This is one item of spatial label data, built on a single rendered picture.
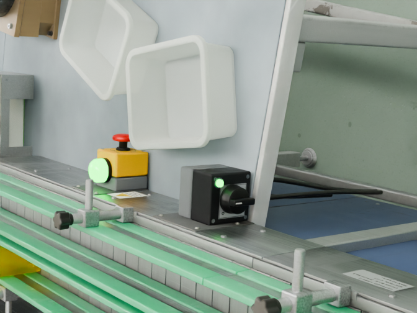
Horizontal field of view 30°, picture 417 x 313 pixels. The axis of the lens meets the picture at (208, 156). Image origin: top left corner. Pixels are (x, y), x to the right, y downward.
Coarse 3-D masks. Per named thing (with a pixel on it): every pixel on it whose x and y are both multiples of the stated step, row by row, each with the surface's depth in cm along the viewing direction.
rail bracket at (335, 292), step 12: (300, 252) 84; (300, 264) 84; (300, 276) 84; (300, 288) 85; (324, 288) 90; (336, 288) 88; (348, 288) 88; (264, 300) 82; (276, 300) 82; (288, 300) 84; (300, 300) 84; (312, 300) 86; (324, 300) 87; (336, 300) 88; (348, 300) 89; (264, 312) 81; (276, 312) 82; (288, 312) 84; (300, 312) 84
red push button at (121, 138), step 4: (116, 136) 142; (120, 136) 141; (124, 136) 141; (128, 136) 142; (116, 140) 141; (120, 140) 141; (124, 140) 141; (128, 140) 141; (120, 144) 142; (124, 144) 142
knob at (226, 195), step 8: (232, 184) 118; (224, 192) 117; (232, 192) 116; (240, 192) 117; (224, 200) 117; (232, 200) 115; (240, 200) 115; (248, 200) 116; (224, 208) 117; (232, 208) 116; (240, 208) 117
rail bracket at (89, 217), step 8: (88, 184) 120; (88, 192) 120; (88, 200) 120; (80, 208) 121; (88, 208) 120; (120, 208) 124; (128, 208) 124; (56, 216) 117; (64, 216) 117; (72, 216) 118; (80, 216) 119; (88, 216) 120; (96, 216) 120; (104, 216) 122; (112, 216) 123; (120, 216) 124; (128, 216) 124; (136, 216) 124; (56, 224) 118; (64, 224) 117; (72, 224) 119; (80, 224) 120; (88, 224) 120; (96, 224) 121
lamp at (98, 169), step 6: (96, 162) 139; (102, 162) 139; (108, 162) 140; (90, 168) 140; (96, 168) 139; (102, 168) 139; (108, 168) 139; (90, 174) 140; (96, 174) 139; (102, 174) 139; (108, 174) 140; (96, 180) 140; (102, 180) 140; (108, 180) 140
